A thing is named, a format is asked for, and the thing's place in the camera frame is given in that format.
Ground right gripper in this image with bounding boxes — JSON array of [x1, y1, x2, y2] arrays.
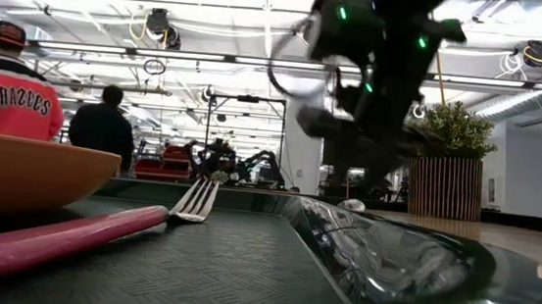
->
[[288, 58, 452, 203]]

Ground pink-handled metal fork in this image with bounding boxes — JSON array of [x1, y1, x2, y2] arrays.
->
[[0, 158, 222, 303]]

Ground dark green plastic tray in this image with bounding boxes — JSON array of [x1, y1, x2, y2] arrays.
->
[[0, 166, 542, 304]]

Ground white building column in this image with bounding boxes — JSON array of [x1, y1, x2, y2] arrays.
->
[[278, 76, 330, 197]]

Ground potted shrub in slatted planter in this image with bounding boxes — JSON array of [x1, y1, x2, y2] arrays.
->
[[398, 95, 503, 225]]

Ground white flower bunch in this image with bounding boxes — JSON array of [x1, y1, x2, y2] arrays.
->
[[209, 168, 231, 185]]

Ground distant seated person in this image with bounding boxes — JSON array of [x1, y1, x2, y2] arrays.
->
[[193, 135, 239, 180]]

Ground red tool cart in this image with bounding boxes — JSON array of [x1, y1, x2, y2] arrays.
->
[[131, 141, 196, 184]]

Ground person in dark top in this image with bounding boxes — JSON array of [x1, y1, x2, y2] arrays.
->
[[64, 80, 142, 174]]

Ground person in orange jacket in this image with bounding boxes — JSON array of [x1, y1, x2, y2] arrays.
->
[[0, 19, 74, 144]]

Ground yellow hanging cable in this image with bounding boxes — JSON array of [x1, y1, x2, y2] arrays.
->
[[428, 49, 452, 107]]

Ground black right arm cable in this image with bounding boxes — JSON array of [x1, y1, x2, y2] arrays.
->
[[263, 15, 333, 103]]

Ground black distant rig frame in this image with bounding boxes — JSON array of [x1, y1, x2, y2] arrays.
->
[[200, 91, 289, 189]]

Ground black ceiling cable reel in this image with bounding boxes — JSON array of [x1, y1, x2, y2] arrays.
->
[[143, 6, 172, 39], [522, 38, 542, 70]]

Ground black frame crossbar with lights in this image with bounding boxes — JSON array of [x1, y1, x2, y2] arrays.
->
[[0, 33, 542, 95]]

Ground small hanging cable loop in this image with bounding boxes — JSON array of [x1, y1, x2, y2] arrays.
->
[[141, 57, 168, 77]]

